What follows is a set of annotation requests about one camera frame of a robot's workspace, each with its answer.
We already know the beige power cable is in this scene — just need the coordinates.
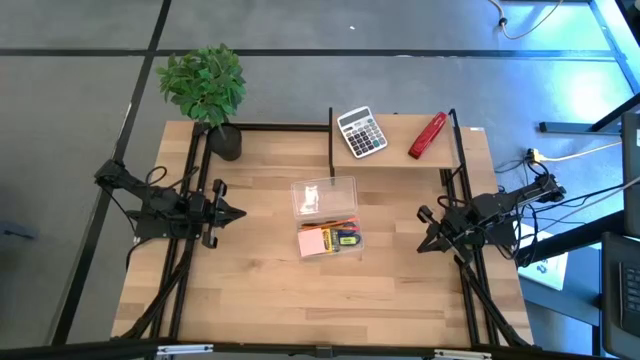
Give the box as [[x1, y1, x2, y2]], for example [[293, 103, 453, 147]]
[[539, 141, 624, 164]]

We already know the red stapler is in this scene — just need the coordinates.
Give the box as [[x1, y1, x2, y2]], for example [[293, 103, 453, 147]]
[[407, 111, 449, 160]]

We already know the black keyboard device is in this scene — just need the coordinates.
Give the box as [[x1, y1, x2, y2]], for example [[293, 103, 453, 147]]
[[599, 232, 640, 359]]

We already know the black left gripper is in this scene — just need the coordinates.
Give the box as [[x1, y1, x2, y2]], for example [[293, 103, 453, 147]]
[[201, 178, 247, 250]]

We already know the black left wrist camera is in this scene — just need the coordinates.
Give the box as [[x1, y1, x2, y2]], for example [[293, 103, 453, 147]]
[[187, 192, 205, 225]]

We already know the beige floor cable with plug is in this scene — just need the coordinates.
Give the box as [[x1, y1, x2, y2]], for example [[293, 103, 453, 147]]
[[487, 0, 566, 41]]

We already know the black crossbar with silver brackets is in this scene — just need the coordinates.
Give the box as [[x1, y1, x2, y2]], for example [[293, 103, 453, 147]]
[[0, 338, 619, 360]]

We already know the dark computer monitor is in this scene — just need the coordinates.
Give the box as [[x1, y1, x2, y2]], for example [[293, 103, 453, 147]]
[[621, 112, 640, 239]]

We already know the raised wooden shelf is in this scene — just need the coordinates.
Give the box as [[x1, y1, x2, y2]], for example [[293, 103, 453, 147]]
[[329, 113, 461, 170]]

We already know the green artificial plant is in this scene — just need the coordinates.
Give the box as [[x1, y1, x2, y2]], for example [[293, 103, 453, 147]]
[[157, 42, 248, 129]]

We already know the white paper sheet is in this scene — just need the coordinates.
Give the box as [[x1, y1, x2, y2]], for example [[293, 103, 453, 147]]
[[514, 222, 570, 292]]

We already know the clear plastic box with lid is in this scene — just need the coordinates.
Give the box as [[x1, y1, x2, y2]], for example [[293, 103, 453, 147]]
[[290, 174, 365, 261]]

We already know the black plant pot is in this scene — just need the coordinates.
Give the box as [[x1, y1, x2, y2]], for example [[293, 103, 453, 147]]
[[207, 123, 244, 162]]

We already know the pink sticky note pad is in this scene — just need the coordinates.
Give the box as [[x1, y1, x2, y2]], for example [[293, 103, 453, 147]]
[[297, 227, 328, 258]]

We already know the white desk calculator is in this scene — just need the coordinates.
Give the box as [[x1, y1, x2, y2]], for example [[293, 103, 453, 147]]
[[336, 105, 389, 160]]

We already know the black aluminium table frame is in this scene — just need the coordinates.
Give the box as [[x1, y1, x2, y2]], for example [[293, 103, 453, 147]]
[[112, 107, 534, 351]]

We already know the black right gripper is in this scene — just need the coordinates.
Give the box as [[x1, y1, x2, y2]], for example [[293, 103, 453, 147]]
[[416, 204, 480, 265]]

